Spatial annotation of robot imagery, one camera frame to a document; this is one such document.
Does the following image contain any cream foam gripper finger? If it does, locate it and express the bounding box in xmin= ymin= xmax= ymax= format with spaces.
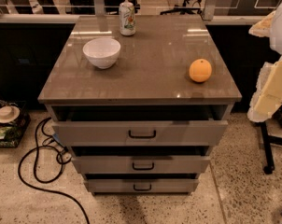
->
xmin=247 ymin=10 xmax=282 ymax=122

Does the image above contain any grey top drawer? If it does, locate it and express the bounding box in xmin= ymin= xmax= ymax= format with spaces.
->
xmin=53 ymin=120 xmax=228 ymax=147

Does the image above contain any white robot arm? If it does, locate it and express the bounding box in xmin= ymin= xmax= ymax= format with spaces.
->
xmin=247 ymin=3 xmax=282 ymax=122

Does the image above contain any grey drawer cabinet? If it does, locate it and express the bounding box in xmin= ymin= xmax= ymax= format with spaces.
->
xmin=38 ymin=15 xmax=241 ymax=182

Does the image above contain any grey bottom drawer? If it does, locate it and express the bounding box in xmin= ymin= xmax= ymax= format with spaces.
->
xmin=85 ymin=179 xmax=199 ymax=194

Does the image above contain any orange fruit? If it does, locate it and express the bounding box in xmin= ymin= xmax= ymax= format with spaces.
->
xmin=189 ymin=59 xmax=212 ymax=83

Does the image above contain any black stand leg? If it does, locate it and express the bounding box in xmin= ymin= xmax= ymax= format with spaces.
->
xmin=260 ymin=122 xmax=282 ymax=175

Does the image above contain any white ceramic bowl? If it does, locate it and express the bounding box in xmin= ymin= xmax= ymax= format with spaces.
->
xmin=83 ymin=37 xmax=121 ymax=69

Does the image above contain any tan toy hat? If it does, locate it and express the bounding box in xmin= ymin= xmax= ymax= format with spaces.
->
xmin=0 ymin=106 xmax=21 ymax=123

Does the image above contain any dark box of items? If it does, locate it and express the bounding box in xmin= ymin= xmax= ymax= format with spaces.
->
xmin=0 ymin=100 xmax=30 ymax=147

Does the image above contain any black floor cable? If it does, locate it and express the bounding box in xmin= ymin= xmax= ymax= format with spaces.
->
xmin=17 ymin=117 xmax=92 ymax=224

